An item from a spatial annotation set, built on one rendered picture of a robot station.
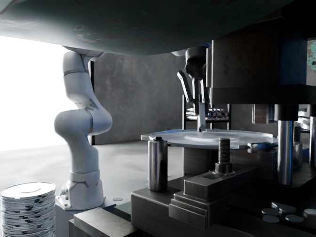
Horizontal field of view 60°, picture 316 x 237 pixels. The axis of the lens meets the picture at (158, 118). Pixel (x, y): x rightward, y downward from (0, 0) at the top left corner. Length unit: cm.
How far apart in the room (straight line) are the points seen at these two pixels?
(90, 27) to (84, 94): 89
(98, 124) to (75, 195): 29
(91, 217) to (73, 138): 54
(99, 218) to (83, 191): 57
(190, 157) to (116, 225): 21
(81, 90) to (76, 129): 16
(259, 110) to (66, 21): 42
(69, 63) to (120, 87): 496
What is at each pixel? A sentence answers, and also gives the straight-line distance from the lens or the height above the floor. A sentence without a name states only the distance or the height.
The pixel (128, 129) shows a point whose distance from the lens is 624.
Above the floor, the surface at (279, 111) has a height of 85.
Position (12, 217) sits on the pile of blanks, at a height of 24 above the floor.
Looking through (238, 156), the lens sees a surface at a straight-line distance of 52.
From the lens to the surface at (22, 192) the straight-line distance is 178.
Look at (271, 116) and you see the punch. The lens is 56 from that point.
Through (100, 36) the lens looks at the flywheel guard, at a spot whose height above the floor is 92.
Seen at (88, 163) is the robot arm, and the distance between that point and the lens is 111.
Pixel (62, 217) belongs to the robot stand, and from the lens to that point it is 121.
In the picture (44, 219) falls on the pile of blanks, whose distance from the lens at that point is 176.
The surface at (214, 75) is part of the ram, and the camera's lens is 54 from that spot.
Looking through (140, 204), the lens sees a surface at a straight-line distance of 49.
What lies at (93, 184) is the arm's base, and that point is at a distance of 114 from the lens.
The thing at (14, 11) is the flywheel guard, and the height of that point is 92.
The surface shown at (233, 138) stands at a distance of 60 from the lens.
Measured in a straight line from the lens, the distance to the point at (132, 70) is 633.
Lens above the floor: 86
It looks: 3 degrees down
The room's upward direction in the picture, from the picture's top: straight up
